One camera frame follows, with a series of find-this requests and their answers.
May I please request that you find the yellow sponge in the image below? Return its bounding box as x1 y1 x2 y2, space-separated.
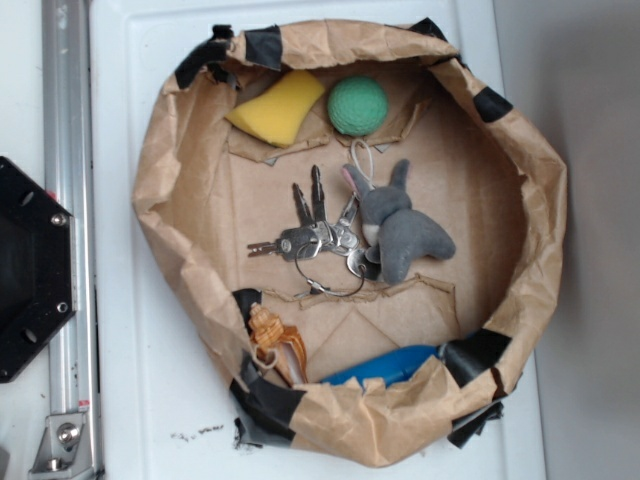
225 70 325 147

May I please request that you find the white plastic tray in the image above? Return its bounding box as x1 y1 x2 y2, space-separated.
89 1 546 479

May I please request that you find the blue plastic object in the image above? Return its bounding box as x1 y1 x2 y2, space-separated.
320 345 438 386

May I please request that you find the wooden seashell trinket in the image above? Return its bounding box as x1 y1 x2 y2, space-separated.
248 303 308 386

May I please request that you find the black hexagonal mount plate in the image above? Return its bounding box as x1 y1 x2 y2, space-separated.
1 157 75 384

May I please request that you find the green foam ball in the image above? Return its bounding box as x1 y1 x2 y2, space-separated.
327 75 389 137

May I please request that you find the aluminium frame rail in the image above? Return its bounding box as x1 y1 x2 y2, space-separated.
41 1 104 479

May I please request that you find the metal corner bracket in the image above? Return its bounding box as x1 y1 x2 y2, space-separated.
28 412 92 479

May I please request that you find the gray plush animal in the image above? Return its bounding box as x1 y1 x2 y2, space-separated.
342 159 456 285

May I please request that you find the silver key bunch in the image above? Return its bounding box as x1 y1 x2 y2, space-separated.
247 166 381 297

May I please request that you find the brown paper bag bin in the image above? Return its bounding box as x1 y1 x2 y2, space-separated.
132 20 567 467

